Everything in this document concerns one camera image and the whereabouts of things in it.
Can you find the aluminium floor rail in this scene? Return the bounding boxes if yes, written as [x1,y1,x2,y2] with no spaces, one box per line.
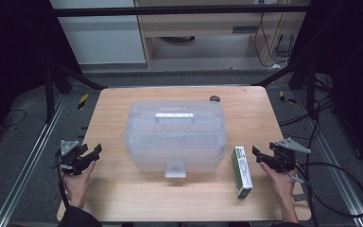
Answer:
[291,91,363,227]
[0,94,68,227]

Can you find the person's left hand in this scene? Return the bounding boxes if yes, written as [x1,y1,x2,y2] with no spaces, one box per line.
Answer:
[60,160,97,210]

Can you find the black horizontal frame bar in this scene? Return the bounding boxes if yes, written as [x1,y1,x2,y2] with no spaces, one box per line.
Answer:
[50,4,312,18]

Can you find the black metal stand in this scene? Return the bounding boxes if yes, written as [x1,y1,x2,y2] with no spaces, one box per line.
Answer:
[253,58,319,120]
[42,58,107,125]

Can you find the hand-held gripper cable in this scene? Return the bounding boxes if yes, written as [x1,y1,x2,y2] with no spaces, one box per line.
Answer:
[287,162,320,227]
[56,157,72,209]

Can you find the light wooden desk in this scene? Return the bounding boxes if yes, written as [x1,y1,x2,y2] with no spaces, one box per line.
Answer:
[134,0,312,69]

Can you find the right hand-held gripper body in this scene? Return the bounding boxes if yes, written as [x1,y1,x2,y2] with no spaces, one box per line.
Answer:
[268,137,312,174]

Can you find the yellow and black tape strip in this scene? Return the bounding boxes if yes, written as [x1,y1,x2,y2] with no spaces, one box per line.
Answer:
[278,90,298,105]
[77,93,90,111]

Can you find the right hand-held gripper cable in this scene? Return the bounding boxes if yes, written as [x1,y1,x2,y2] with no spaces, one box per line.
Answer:
[287,162,320,227]

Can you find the left hand-held gripper cable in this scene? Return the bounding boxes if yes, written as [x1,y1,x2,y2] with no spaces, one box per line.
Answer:
[56,157,72,209]

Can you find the white cabinet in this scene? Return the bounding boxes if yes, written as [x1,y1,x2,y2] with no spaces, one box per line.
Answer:
[48,0,147,66]

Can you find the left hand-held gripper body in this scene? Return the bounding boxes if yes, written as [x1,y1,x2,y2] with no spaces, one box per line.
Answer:
[55,139,88,176]

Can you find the looped black floor cable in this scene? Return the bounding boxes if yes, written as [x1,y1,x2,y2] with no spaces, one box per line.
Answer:
[296,162,363,219]

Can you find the green and white carton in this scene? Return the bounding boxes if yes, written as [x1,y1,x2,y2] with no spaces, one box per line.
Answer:
[231,146,253,200]

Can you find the hanging black desk cables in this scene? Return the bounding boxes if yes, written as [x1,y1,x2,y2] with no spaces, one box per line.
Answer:
[252,11,295,69]

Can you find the clear plastic storage box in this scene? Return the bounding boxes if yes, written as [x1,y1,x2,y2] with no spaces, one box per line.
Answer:
[122,99,227,179]

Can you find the black curtain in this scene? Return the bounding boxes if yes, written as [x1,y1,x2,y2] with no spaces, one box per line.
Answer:
[288,0,363,176]
[0,0,83,152]

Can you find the grey tape piece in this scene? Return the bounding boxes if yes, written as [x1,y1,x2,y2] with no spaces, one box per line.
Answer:
[292,193,310,203]

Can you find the thin black floor cable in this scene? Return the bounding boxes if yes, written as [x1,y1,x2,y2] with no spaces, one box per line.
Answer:
[0,108,28,129]

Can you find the person's right hand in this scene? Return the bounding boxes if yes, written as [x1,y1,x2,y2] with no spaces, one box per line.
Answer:
[259,161,299,203]

